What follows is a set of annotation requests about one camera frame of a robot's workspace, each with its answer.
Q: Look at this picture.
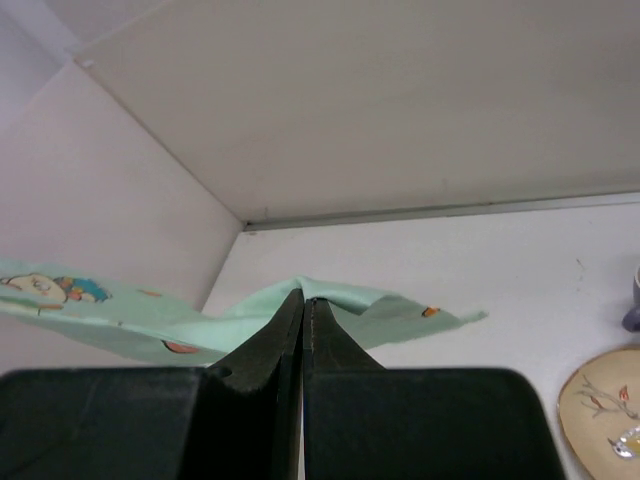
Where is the aluminium table edge rail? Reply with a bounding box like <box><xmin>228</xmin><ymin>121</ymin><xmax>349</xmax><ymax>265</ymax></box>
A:
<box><xmin>244</xmin><ymin>191</ymin><xmax>639</xmax><ymax>232</ymax></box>

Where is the beige patterned plate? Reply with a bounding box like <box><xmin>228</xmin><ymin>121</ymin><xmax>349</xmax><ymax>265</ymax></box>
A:
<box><xmin>557</xmin><ymin>346</ymin><xmax>639</xmax><ymax>480</ymax></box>

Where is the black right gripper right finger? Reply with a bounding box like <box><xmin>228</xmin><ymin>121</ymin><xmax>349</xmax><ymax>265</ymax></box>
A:
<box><xmin>302</xmin><ymin>299</ymin><xmax>565</xmax><ymax>479</ymax></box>

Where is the mint green cartoon cloth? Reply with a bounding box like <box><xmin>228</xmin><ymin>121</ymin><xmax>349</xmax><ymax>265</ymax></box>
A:
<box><xmin>1</xmin><ymin>259</ymin><xmax>487</xmax><ymax>366</ymax></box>

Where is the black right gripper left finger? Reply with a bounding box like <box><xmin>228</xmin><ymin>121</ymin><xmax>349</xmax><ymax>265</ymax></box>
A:
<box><xmin>1</xmin><ymin>290</ymin><xmax>304</xmax><ymax>479</ymax></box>

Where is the purple ceramic cup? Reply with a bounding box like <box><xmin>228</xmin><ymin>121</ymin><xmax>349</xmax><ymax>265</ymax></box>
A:
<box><xmin>621</xmin><ymin>267</ymin><xmax>640</xmax><ymax>333</ymax></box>

